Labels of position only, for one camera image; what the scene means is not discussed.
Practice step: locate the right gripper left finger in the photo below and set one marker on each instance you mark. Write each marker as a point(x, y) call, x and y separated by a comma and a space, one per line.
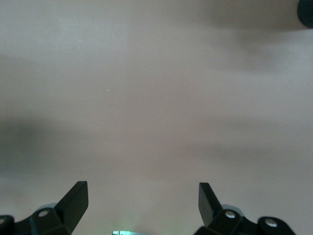
point(71, 208)

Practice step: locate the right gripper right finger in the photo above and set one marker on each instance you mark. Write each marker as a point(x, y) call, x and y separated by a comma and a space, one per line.
point(209, 208)

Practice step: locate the black ribbed cylinder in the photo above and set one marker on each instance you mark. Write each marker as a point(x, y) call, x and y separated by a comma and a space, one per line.
point(306, 12)

